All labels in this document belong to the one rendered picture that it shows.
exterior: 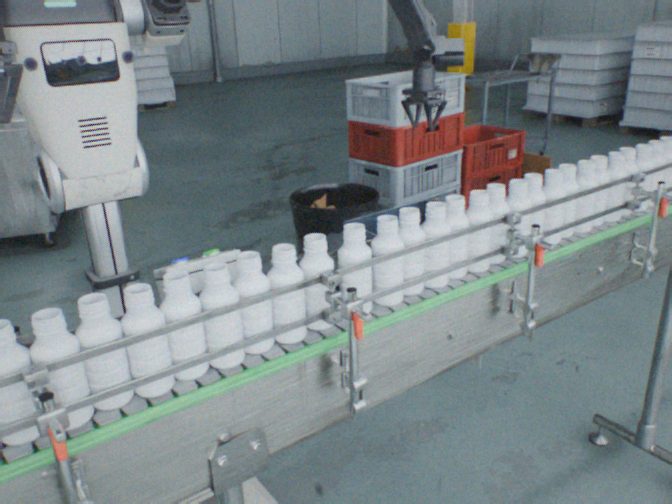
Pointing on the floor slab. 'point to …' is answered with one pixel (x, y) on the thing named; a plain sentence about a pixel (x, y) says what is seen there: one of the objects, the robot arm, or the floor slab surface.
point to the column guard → (465, 47)
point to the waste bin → (322, 218)
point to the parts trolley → (508, 96)
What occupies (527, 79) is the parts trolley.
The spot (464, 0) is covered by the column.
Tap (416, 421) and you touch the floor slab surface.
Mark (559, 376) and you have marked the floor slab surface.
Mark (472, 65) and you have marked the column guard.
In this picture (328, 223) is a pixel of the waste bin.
